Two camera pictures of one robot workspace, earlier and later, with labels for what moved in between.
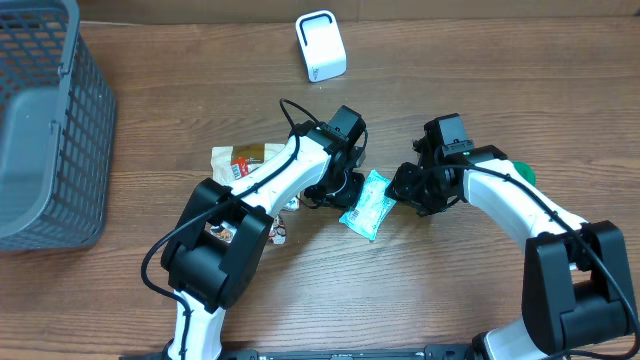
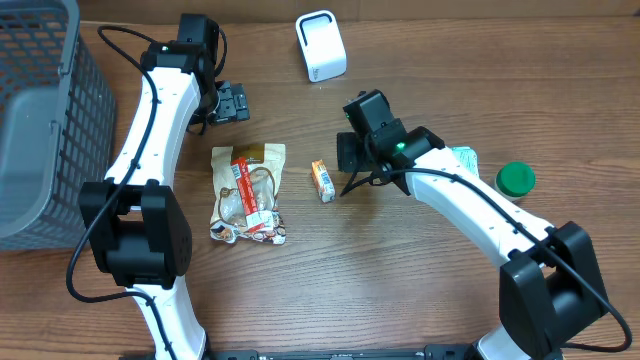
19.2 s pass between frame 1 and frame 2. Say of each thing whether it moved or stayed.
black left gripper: moved
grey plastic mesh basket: stayed
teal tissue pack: moved
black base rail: stayed
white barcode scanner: stayed
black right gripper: moved
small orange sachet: moved
